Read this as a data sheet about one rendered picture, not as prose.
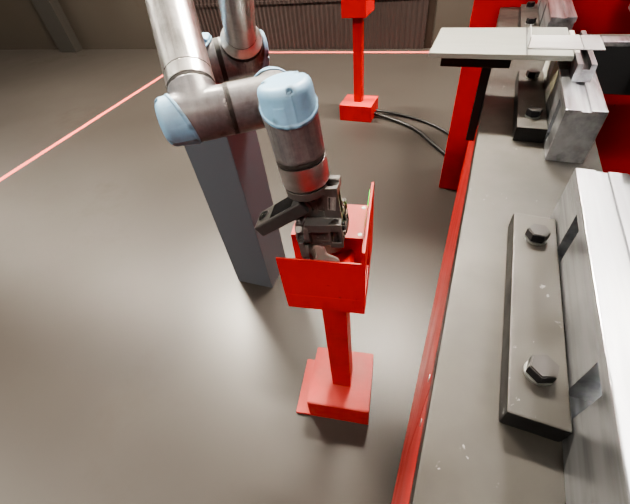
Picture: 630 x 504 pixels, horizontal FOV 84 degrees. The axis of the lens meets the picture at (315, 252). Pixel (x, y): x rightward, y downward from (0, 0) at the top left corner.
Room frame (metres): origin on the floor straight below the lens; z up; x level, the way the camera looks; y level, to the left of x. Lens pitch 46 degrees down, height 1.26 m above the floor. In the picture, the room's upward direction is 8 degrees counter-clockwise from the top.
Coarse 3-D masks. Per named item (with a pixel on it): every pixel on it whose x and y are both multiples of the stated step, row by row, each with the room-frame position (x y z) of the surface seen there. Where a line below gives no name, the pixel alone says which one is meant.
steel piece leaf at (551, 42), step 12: (528, 36) 0.77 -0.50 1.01; (540, 36) 0.78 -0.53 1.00; (552, 36) 0.77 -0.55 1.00; (564, 36) 0.76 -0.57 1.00; (576, 36) 0.75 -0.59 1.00; (528, 48) 0.72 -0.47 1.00; (540, 48) 0.71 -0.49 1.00; (552, 48) 0.70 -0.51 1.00; (564, 48) 0.69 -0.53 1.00; (576, 48) 0.69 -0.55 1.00
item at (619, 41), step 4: (604, 36) 0.72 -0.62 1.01; (608, 36) 0.72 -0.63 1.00; (612, 36) 0.71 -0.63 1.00; (616, 36) 0.71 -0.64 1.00; (620, 36) 0.71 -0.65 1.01; (624, 36) 0.70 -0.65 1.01; (628, 36) 0.70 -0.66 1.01; (604, 40) 0.70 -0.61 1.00; (608, 40) 0.69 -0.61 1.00; (612, 40) 0.69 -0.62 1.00; (616, 40) 0.69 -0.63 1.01; (620, 40) 0.69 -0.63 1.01; (624, 40) 0.68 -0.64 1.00; (628, 40) 0.68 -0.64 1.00; (604, 44) 0.69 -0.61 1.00; (608, 44) 0.69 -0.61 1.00; (612, 44) 0.68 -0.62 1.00; (616, 44) 0.68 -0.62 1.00; (620, 44) 0.68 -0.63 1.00; (624, 44) 0.68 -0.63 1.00; (628, 44) 0.67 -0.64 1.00
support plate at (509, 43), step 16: (448, 32) 0.89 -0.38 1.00; (464, 32) 0.88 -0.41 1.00; (480, 32) 0.86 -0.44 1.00; (496, 32) 0.85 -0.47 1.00; (512, 32) 0.83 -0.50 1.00; (544, 32) 0.80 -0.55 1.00; (560, 32) 0.79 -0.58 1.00; (432, 48) 0.80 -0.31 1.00; (448, 48) 0.79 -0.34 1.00; (464, 48) 0.78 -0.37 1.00; (480, 48) 0.76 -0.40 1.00; (496, 48) 0.75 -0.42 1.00; (512, 48) 0.74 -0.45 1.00
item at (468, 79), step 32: (480, 0) 1.59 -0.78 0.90; (512, 0) 1.53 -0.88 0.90; (576, 0) 1.43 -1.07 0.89; (608, 0) 1.39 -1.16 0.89; (576, 32) 1.42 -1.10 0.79; (608, 32) 1.37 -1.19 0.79; (608, 96) 1.32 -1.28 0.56; (608, 128) 1.30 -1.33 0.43; (448, 160) 1.59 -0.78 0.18; (608, 160) 1.27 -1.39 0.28
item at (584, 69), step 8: (584, 32) 0.77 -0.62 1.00; (576, 56) 0.65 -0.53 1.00; (584, 56) 0.67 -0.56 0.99; (592, 56) 0.64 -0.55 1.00; (576, 64) 0.63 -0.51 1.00; (584, 64) 0.64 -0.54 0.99; (592, 64) 0.61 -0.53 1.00; (576, 72) 0.62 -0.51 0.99; (584, 72) 0.61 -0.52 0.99; (592, 72) 0.61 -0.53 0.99; (576, 80) 0.62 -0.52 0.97; (584, 80) 0.61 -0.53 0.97
